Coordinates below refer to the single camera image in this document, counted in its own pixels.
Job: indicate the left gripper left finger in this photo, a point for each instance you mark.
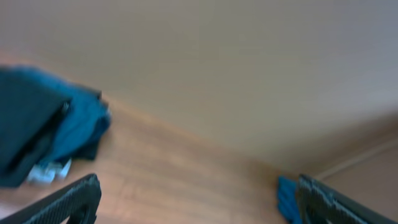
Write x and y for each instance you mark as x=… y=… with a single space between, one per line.
x=76 y=203

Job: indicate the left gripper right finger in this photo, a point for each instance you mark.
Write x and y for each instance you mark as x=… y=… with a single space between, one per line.
x=318 y=203

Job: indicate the black t-shirt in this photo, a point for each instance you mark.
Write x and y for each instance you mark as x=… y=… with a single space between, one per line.
x=30 y=115

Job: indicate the blue t-shirt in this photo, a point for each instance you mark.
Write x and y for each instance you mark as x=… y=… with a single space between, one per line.
x=287 y=203

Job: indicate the folded white garment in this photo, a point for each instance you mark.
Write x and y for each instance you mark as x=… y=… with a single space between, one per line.
x=46 y=175

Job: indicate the folded dark blue shirt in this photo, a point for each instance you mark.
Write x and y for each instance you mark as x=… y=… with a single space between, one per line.
x=86 y=121

